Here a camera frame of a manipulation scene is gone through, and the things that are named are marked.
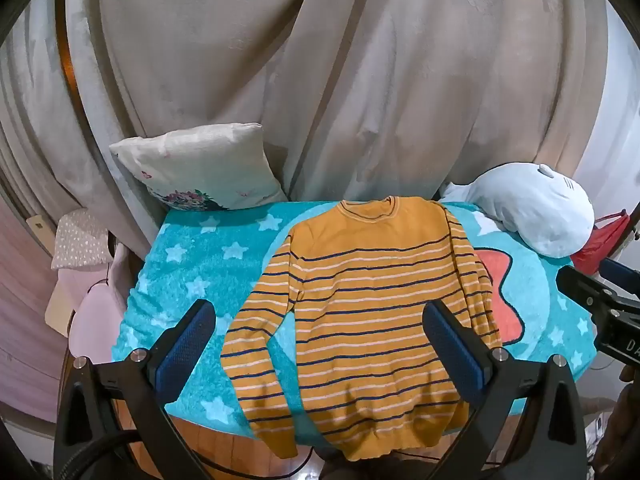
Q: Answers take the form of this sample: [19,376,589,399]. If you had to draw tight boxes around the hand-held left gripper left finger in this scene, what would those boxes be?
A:
[52,299,217,480]

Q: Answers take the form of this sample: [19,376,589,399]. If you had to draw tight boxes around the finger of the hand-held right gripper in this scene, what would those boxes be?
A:
[598,257,640,291]
[556,264,640,317]

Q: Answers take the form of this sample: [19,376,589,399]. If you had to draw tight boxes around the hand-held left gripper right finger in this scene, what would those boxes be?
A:
[422,300,588,480]

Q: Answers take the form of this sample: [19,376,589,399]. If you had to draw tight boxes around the yellow striped sweater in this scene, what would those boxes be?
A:
[220,196,503,462]

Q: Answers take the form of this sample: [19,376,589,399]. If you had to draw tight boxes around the red bag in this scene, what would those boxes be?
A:
[570,210,635,277]

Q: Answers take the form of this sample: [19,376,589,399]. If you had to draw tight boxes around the teal star printed blanket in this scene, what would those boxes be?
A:
[111,200,596,441]

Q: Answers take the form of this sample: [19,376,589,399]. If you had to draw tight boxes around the light blue plush toy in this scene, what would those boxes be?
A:
[440,162,596,257]

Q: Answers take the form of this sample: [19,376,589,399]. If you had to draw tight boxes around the light pink cloth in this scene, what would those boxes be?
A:
[45,245,133,367]

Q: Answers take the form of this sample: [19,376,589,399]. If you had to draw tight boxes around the beige dotted cloth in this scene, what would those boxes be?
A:
[51,208,115,270]

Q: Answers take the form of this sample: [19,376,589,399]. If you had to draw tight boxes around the white floral pillow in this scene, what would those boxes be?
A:
[109,122,288,211]

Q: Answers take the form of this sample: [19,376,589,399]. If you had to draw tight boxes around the beige curtain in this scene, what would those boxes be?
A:
[0,0,616,273]

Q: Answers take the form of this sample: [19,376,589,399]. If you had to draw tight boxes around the black cable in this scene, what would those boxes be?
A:
[60,430,156,480]

